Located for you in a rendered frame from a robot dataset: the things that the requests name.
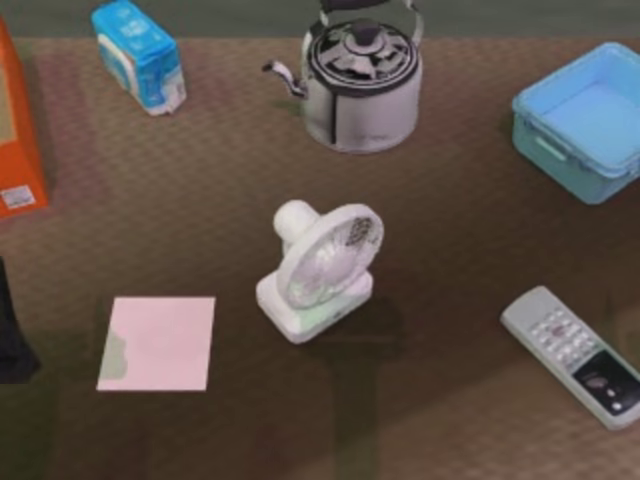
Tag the pink paper sheet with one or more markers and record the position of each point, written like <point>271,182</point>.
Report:
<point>165,345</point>

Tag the white desk fan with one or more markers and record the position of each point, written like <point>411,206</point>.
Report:
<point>310,270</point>

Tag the orange cardboard box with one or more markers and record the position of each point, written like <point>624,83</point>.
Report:
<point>15,140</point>

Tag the blue tissue pack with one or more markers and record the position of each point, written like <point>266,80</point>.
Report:
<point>137,57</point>

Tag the silver metal kettle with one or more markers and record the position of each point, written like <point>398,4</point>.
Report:
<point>365,95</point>

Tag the white remote control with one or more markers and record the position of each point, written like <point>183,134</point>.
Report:
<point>565,340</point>

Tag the blue plastic container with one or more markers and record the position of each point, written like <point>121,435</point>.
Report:
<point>585,125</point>

